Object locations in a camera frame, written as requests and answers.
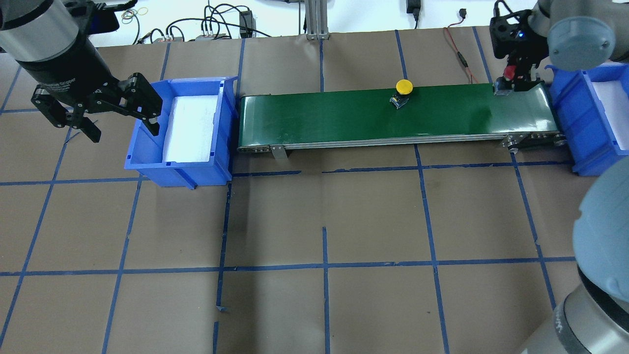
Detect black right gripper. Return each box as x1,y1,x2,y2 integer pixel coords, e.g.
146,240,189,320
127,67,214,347
489,13,548,92

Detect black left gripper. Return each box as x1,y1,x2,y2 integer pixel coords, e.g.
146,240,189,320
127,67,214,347
30,73,163,143

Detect red push button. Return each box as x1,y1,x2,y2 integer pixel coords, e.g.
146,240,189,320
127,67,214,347
493,65,516,96

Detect yellow push button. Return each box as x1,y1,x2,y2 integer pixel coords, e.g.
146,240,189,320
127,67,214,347
390,79,414,110

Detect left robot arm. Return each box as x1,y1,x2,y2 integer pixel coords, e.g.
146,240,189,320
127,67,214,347
0,0,163,143

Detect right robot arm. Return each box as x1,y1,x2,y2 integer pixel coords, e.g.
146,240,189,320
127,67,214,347
489,0,629,354

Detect blue left bin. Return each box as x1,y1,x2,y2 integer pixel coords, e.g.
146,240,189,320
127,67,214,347
124,76,237,190

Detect blue bin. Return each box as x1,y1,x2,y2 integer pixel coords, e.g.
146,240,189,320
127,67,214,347
546,63,629,176
124,76,237,190

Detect white foam left pad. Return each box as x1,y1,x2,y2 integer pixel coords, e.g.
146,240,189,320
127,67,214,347
162,95,218,163

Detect white foam pad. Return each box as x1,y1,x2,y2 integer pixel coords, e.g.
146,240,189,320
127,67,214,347
162,95,218,163
592,80,629,150

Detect blue right bin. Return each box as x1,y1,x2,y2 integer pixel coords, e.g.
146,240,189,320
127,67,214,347
546,63,629,176

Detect white foam right pad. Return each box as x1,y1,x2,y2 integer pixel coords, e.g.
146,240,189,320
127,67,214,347
592,80,629,150

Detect green conveyor belt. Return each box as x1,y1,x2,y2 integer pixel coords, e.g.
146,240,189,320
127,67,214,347
238,84,568,158

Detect black power adapter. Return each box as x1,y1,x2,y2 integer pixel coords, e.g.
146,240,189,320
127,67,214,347
239,10,256,38

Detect red black wire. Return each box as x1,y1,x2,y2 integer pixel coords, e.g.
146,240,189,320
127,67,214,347
444,9,478,84

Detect black cable bundle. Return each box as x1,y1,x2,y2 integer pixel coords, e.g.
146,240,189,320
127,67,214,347
138,2,272,44

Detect aluminium frame post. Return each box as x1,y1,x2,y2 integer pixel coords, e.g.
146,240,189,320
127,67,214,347
304,0,330,40

